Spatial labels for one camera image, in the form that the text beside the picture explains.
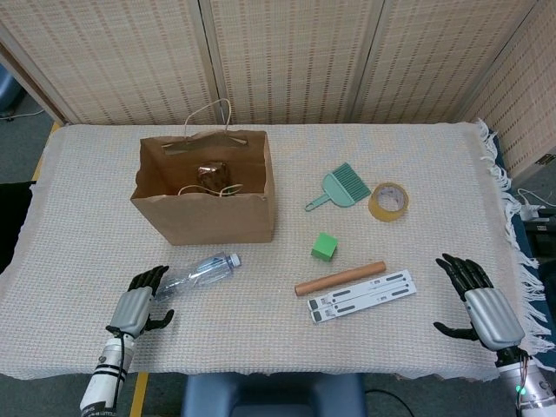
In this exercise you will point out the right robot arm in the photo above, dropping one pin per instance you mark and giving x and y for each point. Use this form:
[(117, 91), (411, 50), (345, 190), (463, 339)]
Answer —
[(530, 391)]

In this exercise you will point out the teal mini hand brush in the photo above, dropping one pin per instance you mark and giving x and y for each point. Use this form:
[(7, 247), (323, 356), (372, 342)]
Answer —
[(341, 187)]

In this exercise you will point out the clear plastic water bottle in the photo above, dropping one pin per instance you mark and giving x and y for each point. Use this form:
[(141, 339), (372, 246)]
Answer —
[(204, 269)]

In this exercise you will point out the yellow packing tape roll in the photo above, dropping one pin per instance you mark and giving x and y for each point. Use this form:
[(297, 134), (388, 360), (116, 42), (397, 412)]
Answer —
[(379, 213)]

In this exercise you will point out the woven folding screen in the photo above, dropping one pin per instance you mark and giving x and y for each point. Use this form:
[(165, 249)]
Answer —
[(304, 65)]

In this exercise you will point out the silver foil snack packet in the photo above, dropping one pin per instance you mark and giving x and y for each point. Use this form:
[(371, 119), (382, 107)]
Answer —
[(213, 176)]

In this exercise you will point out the black box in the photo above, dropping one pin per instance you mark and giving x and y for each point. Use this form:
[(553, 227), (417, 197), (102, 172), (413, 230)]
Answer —
[(543, 239)]

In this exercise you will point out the white power strip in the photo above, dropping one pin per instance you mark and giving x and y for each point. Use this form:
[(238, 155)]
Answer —
[(527, 210)]

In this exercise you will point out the beige woven tablecloth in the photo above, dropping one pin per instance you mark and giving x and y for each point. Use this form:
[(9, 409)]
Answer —
[(260, 339)]

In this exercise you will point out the brown paper bag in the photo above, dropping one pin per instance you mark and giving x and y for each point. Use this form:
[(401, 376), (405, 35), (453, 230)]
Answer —
[(208, 221)]

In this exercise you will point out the green foam cube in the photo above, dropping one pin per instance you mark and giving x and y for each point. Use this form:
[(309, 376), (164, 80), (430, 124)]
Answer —
[(323, 247)]

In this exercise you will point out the white folding laptop stand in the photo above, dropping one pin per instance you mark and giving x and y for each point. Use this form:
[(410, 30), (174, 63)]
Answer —
[(365, 295)]

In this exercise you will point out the wooden rolling pin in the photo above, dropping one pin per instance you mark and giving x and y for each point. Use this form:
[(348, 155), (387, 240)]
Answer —
[(339, 278)]

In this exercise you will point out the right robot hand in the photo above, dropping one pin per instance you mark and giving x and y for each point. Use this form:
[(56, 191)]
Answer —
[(495, 317)]

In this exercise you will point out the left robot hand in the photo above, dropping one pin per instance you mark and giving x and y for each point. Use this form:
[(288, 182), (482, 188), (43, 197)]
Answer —
[(130, 310)]

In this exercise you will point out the blue padded seat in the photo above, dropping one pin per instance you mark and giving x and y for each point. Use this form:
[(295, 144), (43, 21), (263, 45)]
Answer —
[(260, 391)]

